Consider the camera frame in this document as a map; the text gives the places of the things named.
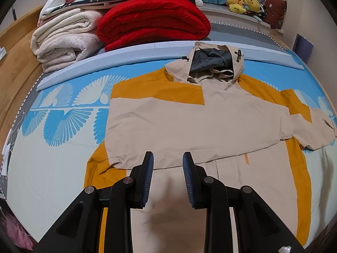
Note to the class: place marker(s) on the cream folded fleece blanket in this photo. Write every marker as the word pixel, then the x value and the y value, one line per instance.
pixel 65 23

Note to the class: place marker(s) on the white ledge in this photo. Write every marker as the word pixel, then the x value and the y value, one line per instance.
pixel 237 15

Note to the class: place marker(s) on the maroon cushion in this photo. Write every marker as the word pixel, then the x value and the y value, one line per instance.
pixel 275 11

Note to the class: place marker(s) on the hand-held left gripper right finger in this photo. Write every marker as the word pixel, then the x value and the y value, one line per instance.
pixel 187 174

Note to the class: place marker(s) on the purple box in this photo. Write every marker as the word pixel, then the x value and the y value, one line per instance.
pixel 302 48

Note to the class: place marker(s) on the beige and mustard hooded jacket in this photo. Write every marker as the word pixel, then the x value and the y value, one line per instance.
pixel 184 126

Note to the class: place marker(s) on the blue and white printed bedsheet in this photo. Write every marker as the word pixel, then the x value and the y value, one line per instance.
pixel 52 168

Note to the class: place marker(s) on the white folded fuzzy blanket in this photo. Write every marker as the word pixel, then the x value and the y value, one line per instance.
pixel 68 50

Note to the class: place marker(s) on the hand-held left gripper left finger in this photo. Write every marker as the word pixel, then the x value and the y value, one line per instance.
pixel 149 174

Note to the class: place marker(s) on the red folded blanket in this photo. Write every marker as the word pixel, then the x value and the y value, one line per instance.
pixel 152 23

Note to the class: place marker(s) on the yellow plush toy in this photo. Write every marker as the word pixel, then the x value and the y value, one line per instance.
pixel 252 4
pixel 235 4

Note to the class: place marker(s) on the wooden bed frame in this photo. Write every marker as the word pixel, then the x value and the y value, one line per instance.
pixel 18 66

